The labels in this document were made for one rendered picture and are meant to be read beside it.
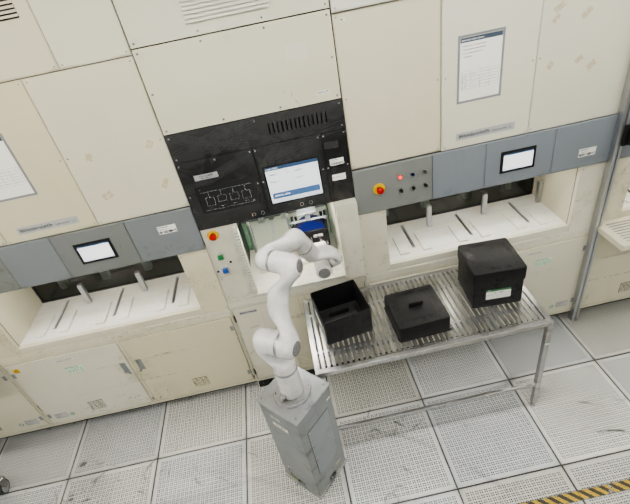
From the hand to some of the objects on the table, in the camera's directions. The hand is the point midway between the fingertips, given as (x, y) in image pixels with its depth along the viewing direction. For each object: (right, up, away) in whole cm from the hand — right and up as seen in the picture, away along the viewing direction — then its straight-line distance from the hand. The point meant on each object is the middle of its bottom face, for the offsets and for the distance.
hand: (315, 240), depth 256 cm
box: (+102, -29, +5) cm, 106 cm away
